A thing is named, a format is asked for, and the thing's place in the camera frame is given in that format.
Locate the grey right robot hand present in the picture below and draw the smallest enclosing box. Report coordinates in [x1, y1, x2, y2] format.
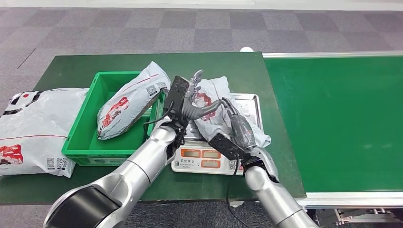
[220, 96, 257, 150]

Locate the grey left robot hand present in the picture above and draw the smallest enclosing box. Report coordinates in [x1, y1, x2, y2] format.
[171, 69, 222, 130]

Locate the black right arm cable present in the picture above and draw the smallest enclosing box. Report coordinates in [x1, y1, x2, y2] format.
[226, 159, 252, 228]

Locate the large flat white mailer bag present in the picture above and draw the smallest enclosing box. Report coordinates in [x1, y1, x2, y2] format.
[0, 88, 89, 179]

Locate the green conveyor belt silver frame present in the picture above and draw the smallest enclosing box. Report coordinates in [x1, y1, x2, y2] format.
[262, 50, 403, 218]

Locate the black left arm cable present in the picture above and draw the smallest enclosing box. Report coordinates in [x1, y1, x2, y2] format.
[143, 100, 175, 139]

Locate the green plastic crate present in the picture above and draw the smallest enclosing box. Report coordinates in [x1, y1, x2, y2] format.
[61, 71, 166, 167]

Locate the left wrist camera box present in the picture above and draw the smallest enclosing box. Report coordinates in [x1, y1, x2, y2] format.
[163, 75, 191, 119]

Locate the electronic scale with steel tray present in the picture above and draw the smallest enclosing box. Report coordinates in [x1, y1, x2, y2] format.
[171, 93, 265, 176]

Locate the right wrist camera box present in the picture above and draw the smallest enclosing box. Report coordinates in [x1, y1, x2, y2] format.
[208, 133, 249, 162]

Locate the plump white red-print parcel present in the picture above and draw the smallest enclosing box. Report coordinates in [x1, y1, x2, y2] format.
[96, 61, 171, 141]

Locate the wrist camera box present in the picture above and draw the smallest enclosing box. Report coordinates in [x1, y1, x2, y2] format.
[163, 75, 191, 119]
[208, 133, 249, 162]

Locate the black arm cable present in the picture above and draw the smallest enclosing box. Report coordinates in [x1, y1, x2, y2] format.
[226, 159, 252, 228]
[143, 100, 175, 139]

